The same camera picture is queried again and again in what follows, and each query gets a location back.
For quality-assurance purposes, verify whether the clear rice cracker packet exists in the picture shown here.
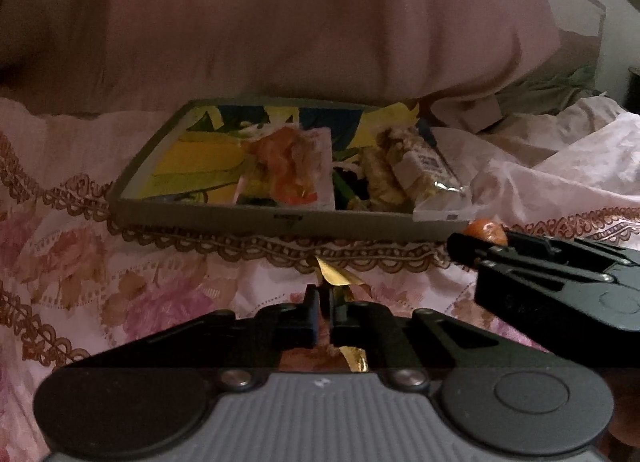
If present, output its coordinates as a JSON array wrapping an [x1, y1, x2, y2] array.
[[359, 124, 473, 221]]

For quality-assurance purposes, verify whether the small tangerine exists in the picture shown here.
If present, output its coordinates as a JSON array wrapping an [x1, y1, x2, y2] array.
[[462, 218, 509, 246]]

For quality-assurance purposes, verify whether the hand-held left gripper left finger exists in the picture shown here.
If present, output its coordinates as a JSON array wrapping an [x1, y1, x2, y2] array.
[[60, 285, 322, 389]]

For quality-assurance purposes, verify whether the large pink pillow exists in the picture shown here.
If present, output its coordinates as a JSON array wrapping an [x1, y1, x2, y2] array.
[[0, 0, 561, 116]]

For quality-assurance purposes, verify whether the orange snack packet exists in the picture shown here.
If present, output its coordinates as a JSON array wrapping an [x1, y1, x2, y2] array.
[[242, 125, 326, 205]]

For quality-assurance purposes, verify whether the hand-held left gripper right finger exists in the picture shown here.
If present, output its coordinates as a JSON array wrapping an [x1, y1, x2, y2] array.
[[330, 286, 591, 389]]

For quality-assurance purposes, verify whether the floral bed sheet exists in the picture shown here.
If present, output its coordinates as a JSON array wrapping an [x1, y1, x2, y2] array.
[[0, 95, 640, 462]]

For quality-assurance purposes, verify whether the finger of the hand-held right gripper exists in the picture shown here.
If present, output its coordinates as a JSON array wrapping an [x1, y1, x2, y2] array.
[[447, 231, 572, 272], [477, 256, 617, 287]]

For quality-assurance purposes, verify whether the gold foil wrapper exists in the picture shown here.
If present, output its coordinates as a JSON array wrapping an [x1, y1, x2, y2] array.
[[314, 256, 372, 373]]

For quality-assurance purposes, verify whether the cardboard box with colourful lining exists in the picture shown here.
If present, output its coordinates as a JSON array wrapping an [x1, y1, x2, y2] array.
[[107, 98, 477, 244]]

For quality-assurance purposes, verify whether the small cardboard piece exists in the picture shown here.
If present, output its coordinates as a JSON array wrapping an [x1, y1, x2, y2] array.
[[434, 91, 505, 134]]

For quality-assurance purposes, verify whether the green cloth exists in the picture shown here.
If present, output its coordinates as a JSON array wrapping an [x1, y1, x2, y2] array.
[[497, 64, 603, 110]]

